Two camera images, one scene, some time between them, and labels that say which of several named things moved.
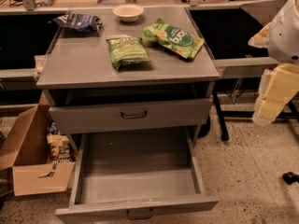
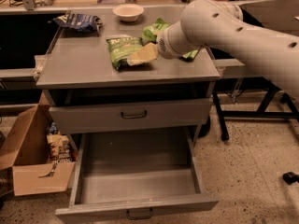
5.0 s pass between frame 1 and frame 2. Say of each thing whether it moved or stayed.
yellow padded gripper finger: moved
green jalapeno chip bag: stayed
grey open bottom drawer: stayed
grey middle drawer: stayed
